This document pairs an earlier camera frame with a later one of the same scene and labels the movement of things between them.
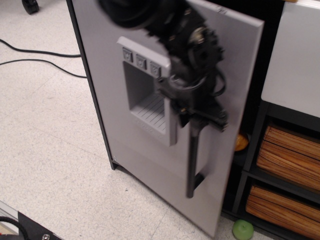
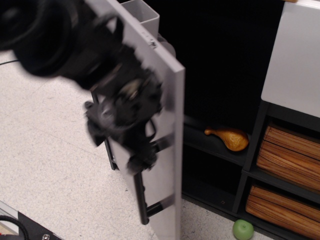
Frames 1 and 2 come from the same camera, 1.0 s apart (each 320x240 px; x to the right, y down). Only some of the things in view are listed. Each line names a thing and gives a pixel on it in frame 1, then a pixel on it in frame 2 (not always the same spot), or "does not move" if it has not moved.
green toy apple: [242, 230] does not move
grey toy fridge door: [161, 168] to [158, 192]
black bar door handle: [194, 180] to [145, 211]
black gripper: [200, 99] to [124, 118]
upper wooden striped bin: [293, 156] does not move
